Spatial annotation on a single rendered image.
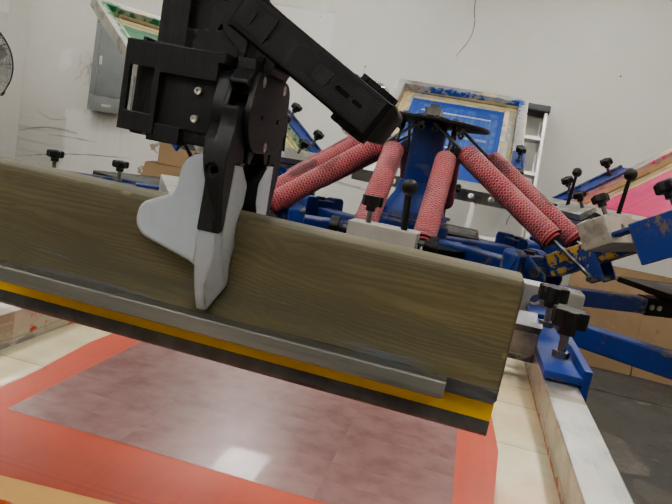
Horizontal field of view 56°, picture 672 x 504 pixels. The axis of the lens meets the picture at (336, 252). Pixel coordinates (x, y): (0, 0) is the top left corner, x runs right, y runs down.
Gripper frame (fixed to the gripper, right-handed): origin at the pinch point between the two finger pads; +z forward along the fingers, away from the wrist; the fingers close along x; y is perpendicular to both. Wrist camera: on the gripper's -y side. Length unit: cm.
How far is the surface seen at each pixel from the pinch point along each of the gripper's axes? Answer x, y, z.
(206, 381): -17.1, 6.7, 14.1
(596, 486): -8.9, -27.0, 10.5
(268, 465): -5.2, -3.5, 14.1
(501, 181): -109, -20, -9
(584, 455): -14.2, -27.0, 10.5
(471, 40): -458, 9, -105
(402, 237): -72, -4, 3
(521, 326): -42.4, -23.3, 7.4
